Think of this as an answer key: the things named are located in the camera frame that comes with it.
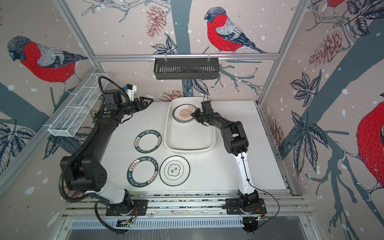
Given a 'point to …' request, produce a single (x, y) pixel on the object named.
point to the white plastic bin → (183, 133)
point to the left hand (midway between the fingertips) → (149, 100)
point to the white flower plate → (174, 170)
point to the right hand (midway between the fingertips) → (191, 115)
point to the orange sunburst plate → (182, 112)
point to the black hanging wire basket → (180, 69)
